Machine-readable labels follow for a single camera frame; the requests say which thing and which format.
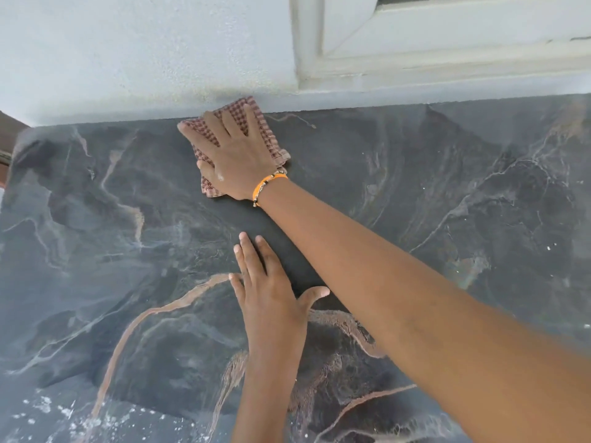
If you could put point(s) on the person's right hand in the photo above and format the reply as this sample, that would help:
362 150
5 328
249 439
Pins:
240 161

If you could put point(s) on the person's left hand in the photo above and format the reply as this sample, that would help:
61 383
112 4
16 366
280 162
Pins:
272 313

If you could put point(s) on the person's left thumb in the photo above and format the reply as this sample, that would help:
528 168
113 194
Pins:
313 296

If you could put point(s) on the person's right middle finger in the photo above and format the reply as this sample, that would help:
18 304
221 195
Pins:
214 124

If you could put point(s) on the person's left middle finger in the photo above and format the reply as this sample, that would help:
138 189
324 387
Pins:
250 253

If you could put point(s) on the person's right little finger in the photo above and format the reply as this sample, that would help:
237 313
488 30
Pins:
254 117

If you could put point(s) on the person's left little finger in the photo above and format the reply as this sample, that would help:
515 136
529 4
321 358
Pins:
237 290

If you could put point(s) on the person's right thumb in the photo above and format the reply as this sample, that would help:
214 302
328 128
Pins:
205 169

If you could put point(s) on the red checked cleaning cloth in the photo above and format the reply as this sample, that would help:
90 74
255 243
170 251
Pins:
272 138

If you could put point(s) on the person's left forearm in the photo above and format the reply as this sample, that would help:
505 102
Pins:
268 405

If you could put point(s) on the person's right forearm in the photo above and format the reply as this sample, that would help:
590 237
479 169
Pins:
406 309

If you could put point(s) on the white window frame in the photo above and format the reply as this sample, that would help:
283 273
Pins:
415 50

